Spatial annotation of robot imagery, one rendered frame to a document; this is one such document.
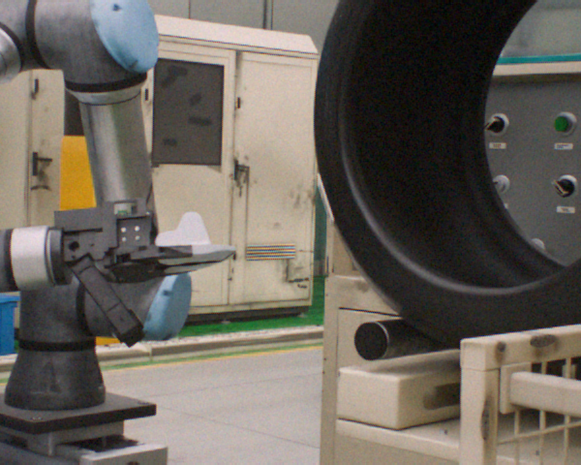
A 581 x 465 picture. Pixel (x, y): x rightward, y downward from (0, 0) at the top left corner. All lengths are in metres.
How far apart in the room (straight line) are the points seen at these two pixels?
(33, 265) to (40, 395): 0.49
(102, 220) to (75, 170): 5.68
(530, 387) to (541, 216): 1.34
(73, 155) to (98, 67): 5.46
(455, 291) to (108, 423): 0.77
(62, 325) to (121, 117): 0.35
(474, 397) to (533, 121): 1.38
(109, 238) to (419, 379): 0.39
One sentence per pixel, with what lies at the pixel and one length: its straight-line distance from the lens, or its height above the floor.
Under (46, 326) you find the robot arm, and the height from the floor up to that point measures 0.84.
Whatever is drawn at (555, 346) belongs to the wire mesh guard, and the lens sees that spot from 0.84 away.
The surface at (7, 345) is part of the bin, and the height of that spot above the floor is 0.06.
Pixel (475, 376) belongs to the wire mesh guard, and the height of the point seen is 0.98.
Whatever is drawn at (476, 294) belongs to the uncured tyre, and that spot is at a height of 0.97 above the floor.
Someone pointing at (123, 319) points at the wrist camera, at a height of 0.91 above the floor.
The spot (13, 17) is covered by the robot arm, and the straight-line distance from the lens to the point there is 1.81.
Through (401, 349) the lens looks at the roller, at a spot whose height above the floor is 0.89.
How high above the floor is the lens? 1.10
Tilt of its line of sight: 3 degrees down
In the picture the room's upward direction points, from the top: 2 degrees clockwise
